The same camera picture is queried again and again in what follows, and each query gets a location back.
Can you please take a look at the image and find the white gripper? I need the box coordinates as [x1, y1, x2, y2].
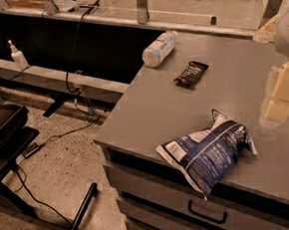
[258, 0, 289, 123]

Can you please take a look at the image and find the black rxbar chocolate wrapper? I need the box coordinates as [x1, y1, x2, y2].
[173, 61, 208, 89]

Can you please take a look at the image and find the blue chip bag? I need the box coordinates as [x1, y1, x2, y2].
[156, 109, 257, 198]

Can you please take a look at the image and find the clear plastic water bottle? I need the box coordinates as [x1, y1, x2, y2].
[142, 31, 178, 68]

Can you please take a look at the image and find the grey cabinet with drawers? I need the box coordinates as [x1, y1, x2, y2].
[97, 34, 289, 230]

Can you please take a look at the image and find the white pump sanitizer bottle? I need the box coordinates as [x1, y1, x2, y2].
[8, 40, 29, 70]

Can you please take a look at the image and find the black box on stand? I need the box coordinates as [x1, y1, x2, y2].
[0, 104, 28, 145]

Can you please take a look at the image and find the black drawer handle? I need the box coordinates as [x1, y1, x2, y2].
[186, 196, 229, 227]

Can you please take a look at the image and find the black hanging cable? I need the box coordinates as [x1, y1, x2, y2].
[58, 0, 108, 97]

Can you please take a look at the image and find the metal window frame rail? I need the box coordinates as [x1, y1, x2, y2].
[0, 7, 256, 39]

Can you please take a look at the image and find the black floor cable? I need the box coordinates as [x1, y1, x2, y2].
[7, 114, 112, 230]

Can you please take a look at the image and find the black desk stand frame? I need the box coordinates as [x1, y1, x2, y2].
[0, 120, 103, 230]

